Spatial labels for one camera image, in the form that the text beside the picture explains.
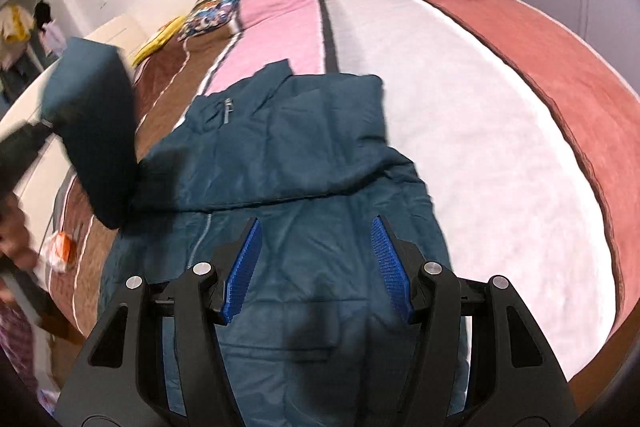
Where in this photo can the hanging lilac garment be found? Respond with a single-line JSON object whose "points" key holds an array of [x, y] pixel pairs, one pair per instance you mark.
{"points": [[52, 37]]}

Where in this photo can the person's left hand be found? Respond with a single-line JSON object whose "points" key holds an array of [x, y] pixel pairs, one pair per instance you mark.
{"points": [[15, 234]]}

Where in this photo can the striped fleece blanket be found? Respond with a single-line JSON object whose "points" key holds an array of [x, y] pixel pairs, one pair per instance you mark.
{"points": [[450, 107]]}

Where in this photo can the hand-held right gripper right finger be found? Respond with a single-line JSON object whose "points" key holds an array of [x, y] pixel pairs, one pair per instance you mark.
{"points": [[390, 267]]}

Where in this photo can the yellow pillow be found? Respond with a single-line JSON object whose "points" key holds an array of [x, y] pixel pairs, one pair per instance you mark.
{"points": [[155, 42]]}

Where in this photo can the plastic bag with orange packet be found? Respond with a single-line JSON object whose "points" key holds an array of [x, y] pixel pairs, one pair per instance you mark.
{"points": [[59, 252]]}

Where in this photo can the teal padded jacket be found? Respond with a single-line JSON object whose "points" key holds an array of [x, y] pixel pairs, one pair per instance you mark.
{"points": [[300, 147]]}

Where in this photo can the person's plaid clothing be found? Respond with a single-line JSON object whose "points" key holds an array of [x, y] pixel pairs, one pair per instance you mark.
{"points": [[20, 347]]}

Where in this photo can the hanging yellow garment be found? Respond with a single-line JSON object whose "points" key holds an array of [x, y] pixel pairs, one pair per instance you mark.
{"points": [[15, 27]]}

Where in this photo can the colourful patterned pillow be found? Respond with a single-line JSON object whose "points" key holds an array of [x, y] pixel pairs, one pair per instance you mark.
{"points": [[215, 9]]}

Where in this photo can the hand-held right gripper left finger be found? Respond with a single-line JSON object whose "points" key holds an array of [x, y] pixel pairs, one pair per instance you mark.
{"points": [[245, 267]]}

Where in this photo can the cream bed headboard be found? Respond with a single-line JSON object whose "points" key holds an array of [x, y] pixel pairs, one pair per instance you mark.
{"points": [[112, 29]]}

